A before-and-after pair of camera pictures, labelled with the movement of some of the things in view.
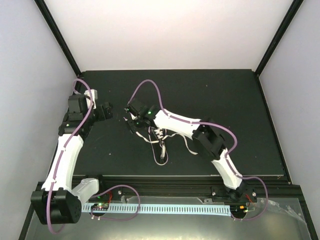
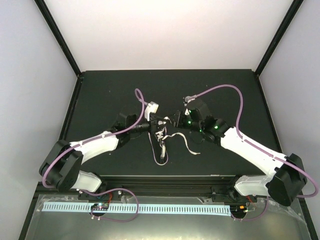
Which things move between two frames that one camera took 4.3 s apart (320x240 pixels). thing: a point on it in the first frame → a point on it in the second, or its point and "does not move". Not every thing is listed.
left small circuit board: x=100 y=206 does not move
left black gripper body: x=102 y=116 → x=153 y=121
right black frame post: x=295 y=6 does not move
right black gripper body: x=137 y=127 → x=181 y=123
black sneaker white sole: x=158 y=137 does not move
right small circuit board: x=238 y=209 does not move
